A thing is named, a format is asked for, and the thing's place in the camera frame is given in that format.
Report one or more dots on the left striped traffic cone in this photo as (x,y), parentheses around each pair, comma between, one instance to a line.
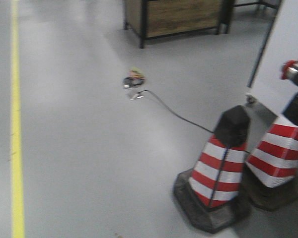
(210,193)

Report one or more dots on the striped traffic cone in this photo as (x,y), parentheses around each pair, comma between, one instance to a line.
(270,174)
(210,193)

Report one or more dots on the wooden black-framed cabinet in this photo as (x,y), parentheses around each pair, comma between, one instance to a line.
(151,19)

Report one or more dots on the right striped traffic cone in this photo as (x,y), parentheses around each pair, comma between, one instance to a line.
(270,174)

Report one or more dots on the white panel board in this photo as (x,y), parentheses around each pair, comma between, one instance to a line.
(280,46)

